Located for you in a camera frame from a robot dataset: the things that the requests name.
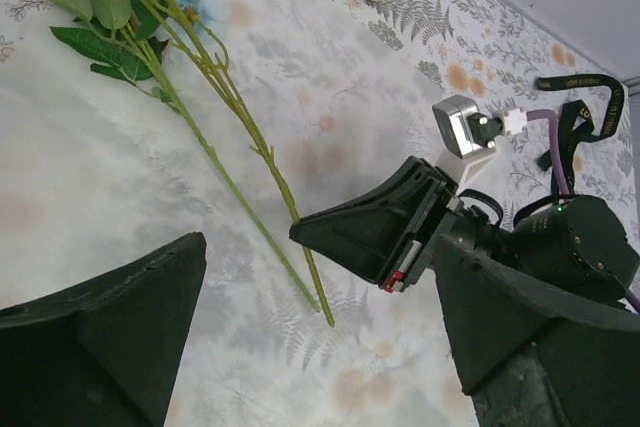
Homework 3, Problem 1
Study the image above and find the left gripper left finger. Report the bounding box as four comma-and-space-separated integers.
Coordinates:
1, 232, 206, 426

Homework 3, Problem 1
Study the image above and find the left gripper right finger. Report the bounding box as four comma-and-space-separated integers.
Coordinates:
432, 239, 639, 427

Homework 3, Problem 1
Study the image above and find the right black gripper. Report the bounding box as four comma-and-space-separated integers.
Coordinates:
289, 156, 518, 293

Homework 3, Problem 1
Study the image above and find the black ribbon with gold lettering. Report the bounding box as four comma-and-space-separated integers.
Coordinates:
534, 73, 634, 198

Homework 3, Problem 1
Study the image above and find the blue hydrangea stem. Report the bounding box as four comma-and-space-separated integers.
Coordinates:
84, 0, 336, 328

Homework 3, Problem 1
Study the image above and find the pale pink rose stem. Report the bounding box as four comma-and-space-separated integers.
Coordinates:
0, 0, 321, 313

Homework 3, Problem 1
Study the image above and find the floral patterned table mat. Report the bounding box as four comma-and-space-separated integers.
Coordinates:
0, 0, 640, 427

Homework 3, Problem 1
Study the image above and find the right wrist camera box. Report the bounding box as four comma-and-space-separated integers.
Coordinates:
432, 95, 501, 189

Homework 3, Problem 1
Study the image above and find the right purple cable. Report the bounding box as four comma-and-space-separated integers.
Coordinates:
504, 107, 640, 316

